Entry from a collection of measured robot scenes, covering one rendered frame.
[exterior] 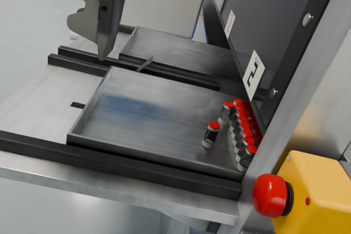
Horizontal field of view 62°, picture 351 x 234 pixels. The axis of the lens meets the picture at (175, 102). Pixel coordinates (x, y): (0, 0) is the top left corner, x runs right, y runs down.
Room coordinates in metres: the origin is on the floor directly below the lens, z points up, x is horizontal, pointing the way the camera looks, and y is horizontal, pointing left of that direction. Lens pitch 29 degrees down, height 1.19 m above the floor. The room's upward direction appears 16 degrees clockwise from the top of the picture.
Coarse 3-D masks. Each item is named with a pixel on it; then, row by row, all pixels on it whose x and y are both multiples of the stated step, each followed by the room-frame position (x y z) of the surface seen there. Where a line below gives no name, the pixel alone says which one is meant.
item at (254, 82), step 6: (252, 54) 0.51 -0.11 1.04; (252, 60) 0.50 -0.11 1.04; (258, 60) 0.47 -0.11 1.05; (252, 66) 0.48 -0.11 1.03; (258, 66) 0.46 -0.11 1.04; (246, 72) 0.51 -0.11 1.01; (258, 72) 0.45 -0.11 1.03; (246, 78) 0.49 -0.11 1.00; (252, 78) 0.46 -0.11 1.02; (258, 78) 0.43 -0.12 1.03; (246, 84) 0.48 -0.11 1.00; (252, 84) 0.45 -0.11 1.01; (258, 84) 0.43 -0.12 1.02; (252, 90) 0.44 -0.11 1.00; (252, 96) 0.43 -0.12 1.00
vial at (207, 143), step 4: (208, 128) 0.43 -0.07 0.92; (212, 128) 0.42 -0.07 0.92; (208, 132) 0.42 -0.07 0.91; (212, 132) 0.42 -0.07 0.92; (216, 132) 0.43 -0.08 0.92; (204, 136) 0.43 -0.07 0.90; (208, 136) 0.42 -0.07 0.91; (212, 136) 0.42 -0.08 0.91; (216, 136) 0.43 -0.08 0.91; (204, 140) 0.42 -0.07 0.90; (208, 140) 0.42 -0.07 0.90; (212, 140) 0.42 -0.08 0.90; (204, 144) 0.42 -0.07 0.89; (208, 144) 0.42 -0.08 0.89; (212, 144) 0.42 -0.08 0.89
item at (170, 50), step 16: (144, 32) 0.91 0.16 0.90; (160, 32) 0.92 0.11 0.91; (128, 48) 0.78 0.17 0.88; (144, 48) 0.82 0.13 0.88; (160, 48) 0.86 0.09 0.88; (176, 48) 0.90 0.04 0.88; (192, 48) 0.93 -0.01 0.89; (208, 48) 0.93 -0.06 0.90; (224, 48) 0.94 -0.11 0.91; (160, 64) 0.67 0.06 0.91; (176, 64) 0.77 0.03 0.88; (192, 64) 0.80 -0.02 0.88; (208, 64) 0.84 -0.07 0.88; (224, 64) 0.88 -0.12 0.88; (208, 80) 0.68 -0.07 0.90; (224, 80) 0.68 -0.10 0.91; (240, 80) 0.78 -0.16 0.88
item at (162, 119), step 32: (96, 96) 0.45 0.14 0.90; (128, 96) 0.52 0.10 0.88; (160, 96) 0.56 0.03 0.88; (192, 96) 0.59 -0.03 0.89; (224, 96) 0.59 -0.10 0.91; (96, 128) 0.39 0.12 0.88; (128, 128) 0.41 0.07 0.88; (160, 128) 0.44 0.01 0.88; (192, 128) 0.47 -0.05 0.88; (224, 128) 0.50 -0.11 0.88; (160, 160) 0.33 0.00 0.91; (192, 160) 0.34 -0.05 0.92; (224, 160) 0.40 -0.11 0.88
